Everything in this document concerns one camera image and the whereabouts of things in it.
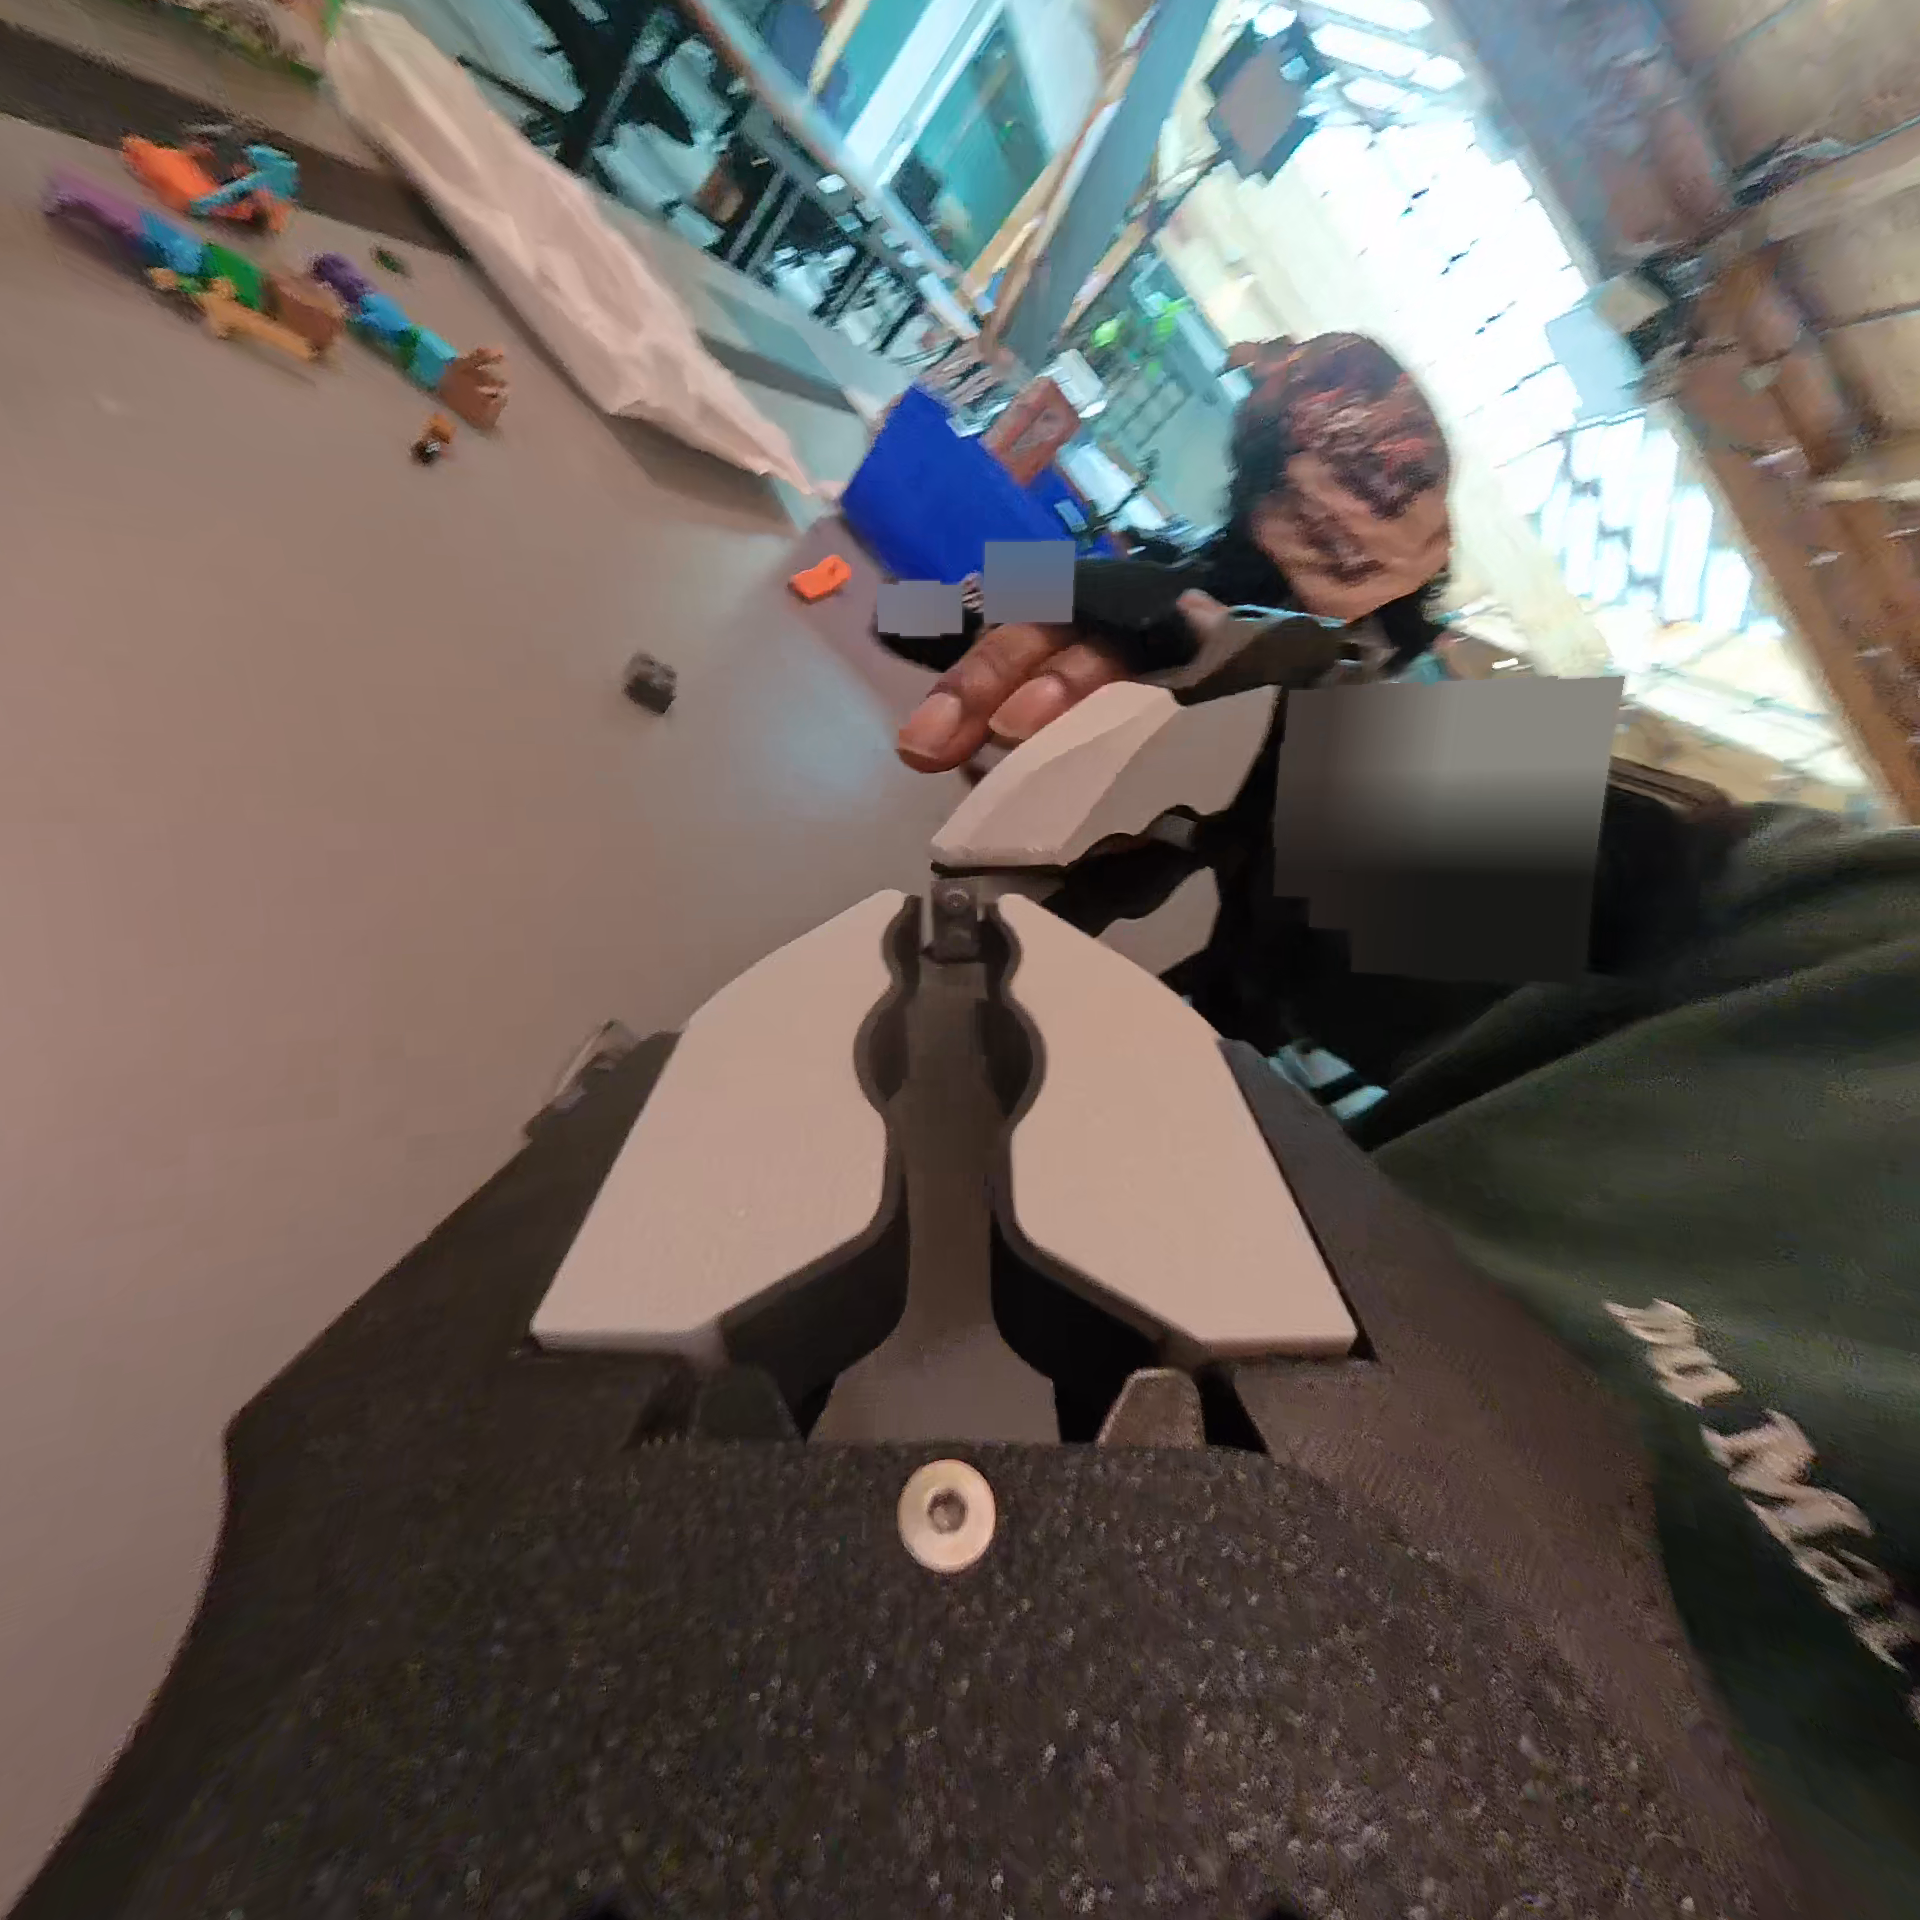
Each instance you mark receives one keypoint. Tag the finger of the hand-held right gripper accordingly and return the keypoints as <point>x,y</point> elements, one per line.
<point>1176,917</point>
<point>1110,765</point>

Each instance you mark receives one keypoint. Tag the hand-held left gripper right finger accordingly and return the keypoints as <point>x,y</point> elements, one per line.
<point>1169,1172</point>

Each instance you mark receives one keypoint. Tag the colourful toy box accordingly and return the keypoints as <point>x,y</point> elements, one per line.
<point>248,31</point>

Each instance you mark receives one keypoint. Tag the person's green sweatshirt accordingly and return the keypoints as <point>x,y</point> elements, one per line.
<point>1726,1124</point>

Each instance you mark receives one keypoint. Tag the brown box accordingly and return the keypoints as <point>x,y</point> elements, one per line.
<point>1032,429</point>

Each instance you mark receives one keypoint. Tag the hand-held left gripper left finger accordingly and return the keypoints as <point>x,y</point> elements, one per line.
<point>719,1172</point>

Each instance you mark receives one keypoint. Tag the purple brown toy brick figure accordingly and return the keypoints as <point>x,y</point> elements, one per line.
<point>406,338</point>

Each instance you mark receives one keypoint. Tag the grey desk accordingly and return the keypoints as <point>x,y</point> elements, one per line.
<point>302,901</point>

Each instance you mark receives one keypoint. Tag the hanging dark monitor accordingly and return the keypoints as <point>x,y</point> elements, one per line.
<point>1269,98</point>

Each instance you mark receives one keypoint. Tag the dark grey toy brick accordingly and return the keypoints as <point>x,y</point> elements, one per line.
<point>650,685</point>

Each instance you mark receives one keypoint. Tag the blue plastic bin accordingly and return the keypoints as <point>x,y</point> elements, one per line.
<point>932,495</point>

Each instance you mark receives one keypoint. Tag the orange blue toy brick figure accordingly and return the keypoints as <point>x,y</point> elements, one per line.
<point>180,175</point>

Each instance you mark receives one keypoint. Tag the white crumpled paper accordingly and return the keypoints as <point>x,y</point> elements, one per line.
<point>556,255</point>

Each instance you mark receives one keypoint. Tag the purple green toy brick figure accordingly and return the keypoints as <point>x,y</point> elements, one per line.
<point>164,250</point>

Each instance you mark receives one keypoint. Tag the person's head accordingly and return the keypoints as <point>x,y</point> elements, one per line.
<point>1320,405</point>

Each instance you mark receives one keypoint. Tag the person's right hand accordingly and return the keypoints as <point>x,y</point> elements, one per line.
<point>1021,675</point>

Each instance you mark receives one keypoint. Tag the small black orange toy brick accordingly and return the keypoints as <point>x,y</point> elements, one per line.
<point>434,440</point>

